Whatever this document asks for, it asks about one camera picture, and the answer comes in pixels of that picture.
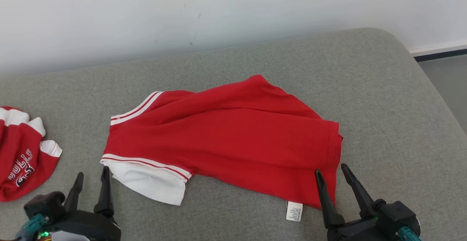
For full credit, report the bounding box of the teal right camera cable plug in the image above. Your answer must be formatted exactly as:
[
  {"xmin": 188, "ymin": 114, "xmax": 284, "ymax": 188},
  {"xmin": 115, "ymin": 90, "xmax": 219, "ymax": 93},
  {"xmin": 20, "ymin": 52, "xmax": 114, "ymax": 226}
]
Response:
[{"xmin": 398, "ymin": 226, "xmax": 423, "ymax": 241}]

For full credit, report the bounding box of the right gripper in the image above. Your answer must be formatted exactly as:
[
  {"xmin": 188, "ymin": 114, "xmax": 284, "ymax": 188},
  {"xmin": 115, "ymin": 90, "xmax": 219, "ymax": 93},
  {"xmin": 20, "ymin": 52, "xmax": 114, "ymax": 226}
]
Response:
[{"xmin": 315, "ymin": 163, "xmax": 402, "ymax": 241}]

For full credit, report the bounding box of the red jersey with white sleeves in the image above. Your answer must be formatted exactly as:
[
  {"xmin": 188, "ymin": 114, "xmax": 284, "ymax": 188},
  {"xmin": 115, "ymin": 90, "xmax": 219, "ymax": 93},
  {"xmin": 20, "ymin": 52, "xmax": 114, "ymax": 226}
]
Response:
[{"xmin": 100, "ymin": 74, "xmax": 344, "ymax": 222}]

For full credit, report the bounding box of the red Bulls jersey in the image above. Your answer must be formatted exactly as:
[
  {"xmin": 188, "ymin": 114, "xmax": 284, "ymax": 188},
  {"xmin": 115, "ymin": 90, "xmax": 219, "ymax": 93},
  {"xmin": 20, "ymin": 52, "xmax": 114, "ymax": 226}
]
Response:
[{"xmin": 0, "ymin": 106, "xmax": 63, "ymax": 202}]

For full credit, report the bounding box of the teal left camera cable plug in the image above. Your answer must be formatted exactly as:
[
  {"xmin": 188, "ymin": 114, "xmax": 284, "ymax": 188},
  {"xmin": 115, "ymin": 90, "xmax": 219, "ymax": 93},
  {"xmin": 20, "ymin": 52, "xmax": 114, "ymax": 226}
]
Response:
[{"xmin": 15, "ymin": 214, "xmax": 48, "ymax": 240}]

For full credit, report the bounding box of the white wall baseboard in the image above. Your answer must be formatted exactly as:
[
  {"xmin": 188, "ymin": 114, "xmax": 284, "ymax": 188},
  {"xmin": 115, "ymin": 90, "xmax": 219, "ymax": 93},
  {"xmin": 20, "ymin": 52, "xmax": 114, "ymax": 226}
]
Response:
[{"xmin": 408, "ymin": 40, "xmax": 467, "ymax": 63}]

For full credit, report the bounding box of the teal camera cable plug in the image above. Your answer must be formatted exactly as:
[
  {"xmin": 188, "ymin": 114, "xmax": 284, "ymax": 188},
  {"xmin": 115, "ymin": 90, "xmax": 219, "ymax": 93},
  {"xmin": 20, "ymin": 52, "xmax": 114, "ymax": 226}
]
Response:
[
  {"xmin": 15, "ymin": 214, "xmax": 48, "ymax": 240},
  {"xmin": 398, "ymin": 226, "xmax": 423, "ymax": 241}
]

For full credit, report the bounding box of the grey fabric sofa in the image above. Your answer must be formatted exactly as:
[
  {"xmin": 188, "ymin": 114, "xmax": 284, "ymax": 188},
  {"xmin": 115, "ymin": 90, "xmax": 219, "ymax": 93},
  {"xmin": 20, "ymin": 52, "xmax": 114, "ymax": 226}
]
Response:
[{"xmin": 0, "ymin": 27, "xmax": 467, "ymax": 241}]

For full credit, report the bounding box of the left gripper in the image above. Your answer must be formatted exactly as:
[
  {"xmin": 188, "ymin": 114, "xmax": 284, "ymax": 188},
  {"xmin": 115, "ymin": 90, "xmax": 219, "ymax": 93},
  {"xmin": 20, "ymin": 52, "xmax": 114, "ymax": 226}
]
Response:
[{"xmin": 47, "ymin": 166, "xmax": 121, "ymax": 241}]

